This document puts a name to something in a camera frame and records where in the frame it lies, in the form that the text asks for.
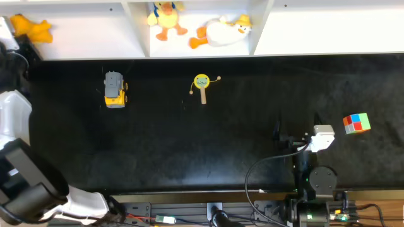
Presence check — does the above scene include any white plush duck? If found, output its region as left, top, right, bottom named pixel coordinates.
left=188, top=13, right=253, bottom=50

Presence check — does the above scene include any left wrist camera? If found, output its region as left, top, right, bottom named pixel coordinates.
left=0, top=15, right=17, bottom=52

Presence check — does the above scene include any yellow rattle drum toy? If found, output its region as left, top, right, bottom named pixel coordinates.
left=188, top=73, right=222, bottom=105

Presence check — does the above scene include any mounting rail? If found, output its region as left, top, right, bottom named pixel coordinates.
left=110, top=201, right=388, bottom=227

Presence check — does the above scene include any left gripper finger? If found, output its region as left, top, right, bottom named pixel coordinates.
left=15, top=33, right=44, bottom=61

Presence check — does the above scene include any white shelf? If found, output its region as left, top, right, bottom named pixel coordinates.
left=0, top=0, right=404, bottom=62

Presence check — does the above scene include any yellow plush duck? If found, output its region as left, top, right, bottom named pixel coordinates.
left=146, top=1, right=189, bottom=42

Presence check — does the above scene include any grey and yellow toy truck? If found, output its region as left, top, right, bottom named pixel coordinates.
left=104, top=71, right=129, bottom=109

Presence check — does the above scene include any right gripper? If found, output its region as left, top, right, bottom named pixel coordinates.
left=272, top=111, right=323, bottom=151

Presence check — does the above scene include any yellow rubber duck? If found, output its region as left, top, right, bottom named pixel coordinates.
left=9, top=13, right=54, bottom=44

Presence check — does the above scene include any black cable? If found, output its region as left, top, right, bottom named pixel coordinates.
left=244, top=142, right=312, bottom=227
left=11, top=50, right=31, bottom=80

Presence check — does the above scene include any many-coloured puzzle cube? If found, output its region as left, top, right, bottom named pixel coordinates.
left=342, top=112, right=372, bottom=135

